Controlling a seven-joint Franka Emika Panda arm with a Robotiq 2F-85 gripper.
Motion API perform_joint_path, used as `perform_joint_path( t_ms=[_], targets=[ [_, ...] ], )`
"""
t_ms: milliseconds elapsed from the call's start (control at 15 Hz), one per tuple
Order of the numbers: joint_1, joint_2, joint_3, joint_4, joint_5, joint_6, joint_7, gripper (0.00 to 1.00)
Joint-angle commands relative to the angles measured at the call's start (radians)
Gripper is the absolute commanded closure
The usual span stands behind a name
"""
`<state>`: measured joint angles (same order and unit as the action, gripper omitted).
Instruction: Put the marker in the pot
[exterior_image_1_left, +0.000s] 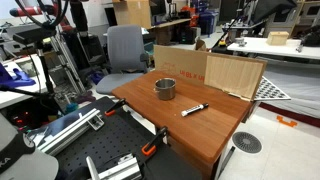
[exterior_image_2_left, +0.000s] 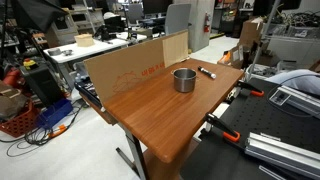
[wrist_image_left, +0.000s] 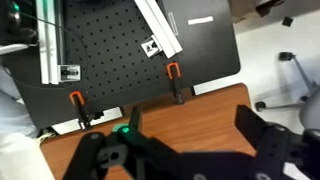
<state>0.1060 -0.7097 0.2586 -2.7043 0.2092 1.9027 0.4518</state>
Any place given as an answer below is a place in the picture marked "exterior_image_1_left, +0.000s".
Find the black white Expo marker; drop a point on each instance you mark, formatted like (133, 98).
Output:
(193, 109)

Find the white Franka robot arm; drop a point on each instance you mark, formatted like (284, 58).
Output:
(20, 165)

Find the small stainless steel pot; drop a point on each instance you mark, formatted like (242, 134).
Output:
(165, 92)

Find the brown printed cardboard sheet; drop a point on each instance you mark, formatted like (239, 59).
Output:
(178, 63)

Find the black orange bar clamp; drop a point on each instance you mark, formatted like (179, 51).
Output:
(115, 107)
(154, 141)

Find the grey office chair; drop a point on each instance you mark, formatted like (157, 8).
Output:
(125, 50)

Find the small open cardboard box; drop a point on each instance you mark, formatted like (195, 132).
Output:
(200, 45)

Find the black perforated breadboard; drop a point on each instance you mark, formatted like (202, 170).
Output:
(110, 140)

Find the light plywood panel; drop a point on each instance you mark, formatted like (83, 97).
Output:
(230, 75)

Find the large upright cardboard box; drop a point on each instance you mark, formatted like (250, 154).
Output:
(133, 13)

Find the blue storage crate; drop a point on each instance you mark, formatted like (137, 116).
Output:
(208, 23)

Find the teal cup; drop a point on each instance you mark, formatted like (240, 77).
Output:
(71, 107)

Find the round floor drain grate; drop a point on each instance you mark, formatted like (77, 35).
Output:
(247, 142)

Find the dotted calibration board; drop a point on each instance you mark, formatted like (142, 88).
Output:
(270, 90)

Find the white work table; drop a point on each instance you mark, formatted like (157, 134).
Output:
(276, 50)

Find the small wooden box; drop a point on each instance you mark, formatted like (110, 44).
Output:
(277, 38)

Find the grey fabric cover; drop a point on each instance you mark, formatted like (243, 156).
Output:
(296, 86)

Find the black softbox light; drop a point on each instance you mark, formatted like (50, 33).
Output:
(271, 8)

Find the beige cabinet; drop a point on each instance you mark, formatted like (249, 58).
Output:
(283, 21)

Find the blue plastic object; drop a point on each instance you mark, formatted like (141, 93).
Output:
(15, 80)

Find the aluminium extrusion rail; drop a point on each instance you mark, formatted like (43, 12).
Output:
(116, 170)
(68, 131)

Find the aluminium ladder frame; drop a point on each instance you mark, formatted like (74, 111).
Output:
(68, 63)

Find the metal table frame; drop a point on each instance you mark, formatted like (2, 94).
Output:
(226, 161)

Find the orange floor bracket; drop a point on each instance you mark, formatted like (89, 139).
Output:
(286, 121)

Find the black camera on stand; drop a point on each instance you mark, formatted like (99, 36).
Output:
(33, 35)

